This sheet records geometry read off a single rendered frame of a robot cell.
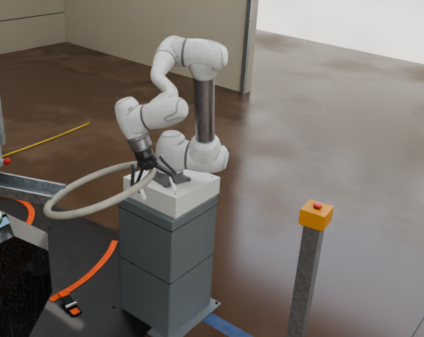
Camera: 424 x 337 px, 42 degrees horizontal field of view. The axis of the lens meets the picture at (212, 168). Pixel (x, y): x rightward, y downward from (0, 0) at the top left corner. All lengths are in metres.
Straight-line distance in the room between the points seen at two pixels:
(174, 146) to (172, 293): 0.83
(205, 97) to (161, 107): 0.62
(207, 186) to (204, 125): 0.42
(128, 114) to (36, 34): 7.39
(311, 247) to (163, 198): 0.82
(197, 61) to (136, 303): 1.56
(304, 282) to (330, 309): 0.99
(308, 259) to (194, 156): 0.78
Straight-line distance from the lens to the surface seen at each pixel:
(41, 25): 9.51
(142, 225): 3.02
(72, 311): 3.52
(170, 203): 2.86
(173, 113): 2.05
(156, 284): 3.16
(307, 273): 2.68
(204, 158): 2.84
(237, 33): 7.34
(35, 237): 3.05
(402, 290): 4.02
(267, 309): 3.59
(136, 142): 2.16
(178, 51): 2.55
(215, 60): 2.52
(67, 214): 2.14
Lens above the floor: 2.31
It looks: 26 degrees down
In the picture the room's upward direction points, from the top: 4 degrees clockwise
